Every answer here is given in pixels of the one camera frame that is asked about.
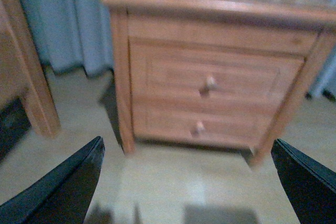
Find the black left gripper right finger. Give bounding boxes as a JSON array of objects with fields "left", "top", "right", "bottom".
[{"left": 271, "top": 139, "right": 335, "bottom": 223}]

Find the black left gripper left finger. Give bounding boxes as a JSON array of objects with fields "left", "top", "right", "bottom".
[{"left": 1, "top": 136, "right": 104, "bottom": 223}]

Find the wooden drawer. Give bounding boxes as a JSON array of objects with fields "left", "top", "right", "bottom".
[
  {"left": 130, "top": 40, "right": 304, "bottom": 113},
  {"left": 133, "top": 105, "right": 272, "bottom": 148}
]

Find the drawer knob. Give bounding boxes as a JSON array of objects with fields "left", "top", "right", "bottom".
[
  {"left": 190, "top": 121, "right": 206, "bottom": 137},
  {"left": 199, "top": 76, "right": 217, "bottom": 96}
]

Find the wooden nightstand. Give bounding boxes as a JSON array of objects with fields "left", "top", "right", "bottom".
[{"left": 101, "top": 0, "right": 335, "bottom": 166}]

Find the grey curtain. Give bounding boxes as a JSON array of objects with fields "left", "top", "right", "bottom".
[{"left": 10, "top": 0, "right": 336, "bottom": 99}]

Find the wooden bed frame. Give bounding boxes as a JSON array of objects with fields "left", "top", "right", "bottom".
[{"left": 1, "top": 0, "right": 60, "bottom": 137}]

